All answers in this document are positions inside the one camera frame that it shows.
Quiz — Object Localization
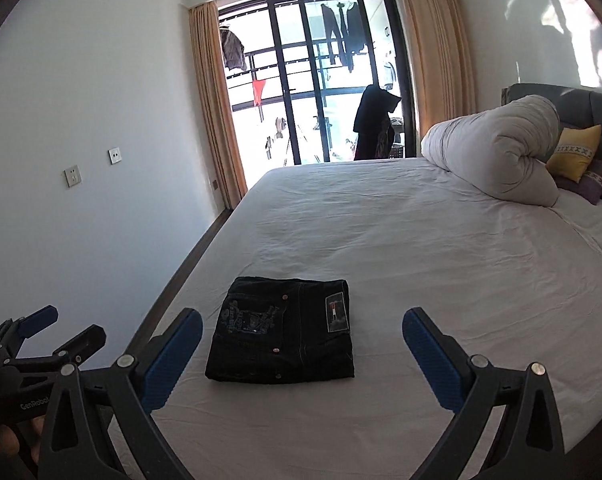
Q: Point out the yellow pillow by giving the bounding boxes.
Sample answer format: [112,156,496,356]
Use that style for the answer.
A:
[546,125,602,183]

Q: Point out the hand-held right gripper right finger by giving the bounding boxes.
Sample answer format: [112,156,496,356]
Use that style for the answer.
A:
[402,307,564,480]

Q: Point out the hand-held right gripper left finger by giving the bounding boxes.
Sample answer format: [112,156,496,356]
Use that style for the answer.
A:
[44,308,203,480]

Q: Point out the purple pillow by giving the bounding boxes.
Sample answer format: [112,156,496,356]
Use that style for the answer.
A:
[553,160,602,206]

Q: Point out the black pants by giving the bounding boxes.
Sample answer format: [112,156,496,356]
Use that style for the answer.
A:
[204,276,357,385]

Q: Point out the person's left hand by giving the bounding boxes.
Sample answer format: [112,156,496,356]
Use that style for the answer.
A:
[0,417,44,476]

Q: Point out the rolled grey duvet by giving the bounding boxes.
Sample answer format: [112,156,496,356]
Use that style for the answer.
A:
[421,94,562,209]

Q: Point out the bed with white sheet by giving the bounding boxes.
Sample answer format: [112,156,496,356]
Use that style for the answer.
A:
[106,157,602,480]

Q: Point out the black-framed glass balcony door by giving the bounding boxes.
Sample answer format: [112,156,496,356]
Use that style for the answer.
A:
[216,0,414,201]

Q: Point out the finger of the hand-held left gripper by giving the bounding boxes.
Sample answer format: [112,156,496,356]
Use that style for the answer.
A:
[0,305,59,358]
[4,325,107,377]

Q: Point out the grey upholstered headboard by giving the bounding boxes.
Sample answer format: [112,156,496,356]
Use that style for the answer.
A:
[503,82,602,201]

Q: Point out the black coat on rack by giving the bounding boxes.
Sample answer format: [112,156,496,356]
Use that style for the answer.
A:
[353,85,402,161]

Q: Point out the brown hanging jacket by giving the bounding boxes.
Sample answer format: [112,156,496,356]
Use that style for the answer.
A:
[220,27,248,72]

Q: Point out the thin white blanket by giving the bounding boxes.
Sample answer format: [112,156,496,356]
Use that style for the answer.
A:
[556,195,602,277]

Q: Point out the dark hanging clothes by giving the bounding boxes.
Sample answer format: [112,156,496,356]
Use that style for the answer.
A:
[321,2,369,74]

